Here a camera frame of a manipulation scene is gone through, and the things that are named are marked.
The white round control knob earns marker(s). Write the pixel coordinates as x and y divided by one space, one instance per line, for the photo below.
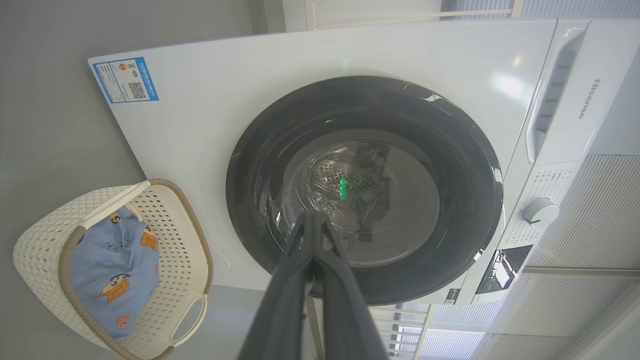
540 212

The cream perforated laundry basket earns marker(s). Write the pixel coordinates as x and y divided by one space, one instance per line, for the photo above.
175 235

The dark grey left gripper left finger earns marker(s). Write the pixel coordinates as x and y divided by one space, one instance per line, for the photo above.
282 310

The white front-load washing machine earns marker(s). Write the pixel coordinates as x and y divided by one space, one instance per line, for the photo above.
210 125

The blue energy label sticker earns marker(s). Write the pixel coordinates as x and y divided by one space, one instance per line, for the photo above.
125 80

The black round glass washer door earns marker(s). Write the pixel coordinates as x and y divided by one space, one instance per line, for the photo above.
260 200

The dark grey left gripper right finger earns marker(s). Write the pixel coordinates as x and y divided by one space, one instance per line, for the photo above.
347 320

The white detergent drawer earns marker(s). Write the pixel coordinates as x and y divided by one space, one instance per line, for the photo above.
595 100

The blue cartoon print garment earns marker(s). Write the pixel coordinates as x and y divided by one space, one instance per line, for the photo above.
115 260

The white round filter cover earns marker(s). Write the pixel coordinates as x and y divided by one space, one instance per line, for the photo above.
222 262

